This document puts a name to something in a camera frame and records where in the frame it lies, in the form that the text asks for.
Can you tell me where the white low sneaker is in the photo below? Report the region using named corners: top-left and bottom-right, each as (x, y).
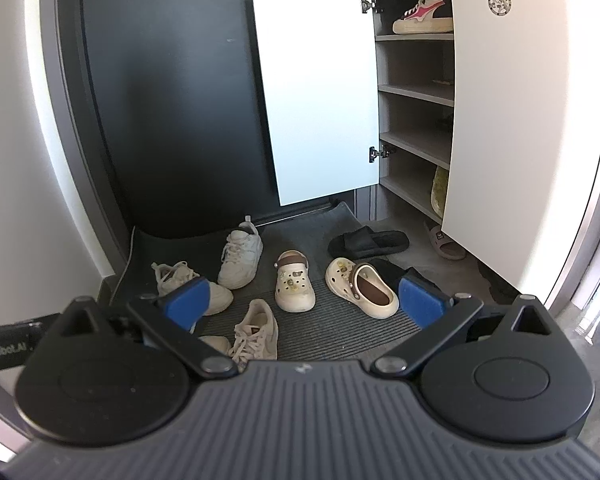
top-left (228, 299), bottom-right (280, 368)
top-left (197, 335), bottom-right (232, 356)

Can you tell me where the cream clog with charms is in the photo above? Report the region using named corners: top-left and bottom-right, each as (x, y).
top-left (325, 257), bottom-right (401, 320)
top-left (274, 251), bottom-right (317, 313)

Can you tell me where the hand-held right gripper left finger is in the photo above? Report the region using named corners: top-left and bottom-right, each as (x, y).
top-left (55, 275), bottom-right (238, 380)

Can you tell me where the beige slide sandal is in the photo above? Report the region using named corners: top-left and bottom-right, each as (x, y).
top-left (424, 221), bottom-right (468, 261)

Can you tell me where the black entrance door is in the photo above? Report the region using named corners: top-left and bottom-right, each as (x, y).
top-left (55, 0), bottom-right (281, 241)

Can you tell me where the red white sneaker cream sole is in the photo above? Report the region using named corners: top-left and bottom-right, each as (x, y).
top-left (392, 0), bottom-right (454, 35)

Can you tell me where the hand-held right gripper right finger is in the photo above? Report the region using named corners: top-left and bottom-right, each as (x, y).
top-left (370, 272), bottom-right (561, 380)

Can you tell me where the white cable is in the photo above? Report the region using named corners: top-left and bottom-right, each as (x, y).
top-left (109, 227), bottom-right (138, 306)

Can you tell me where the white chunky sneaker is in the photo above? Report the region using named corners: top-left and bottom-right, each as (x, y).
top-left (151, 261), bottom-right (235, 317)
top-left (217, 215), bottom-right (264, 291)

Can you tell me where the plain white cabinet door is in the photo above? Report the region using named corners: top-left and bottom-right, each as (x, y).
top-left (250, 0), bottom-right (382, 207)

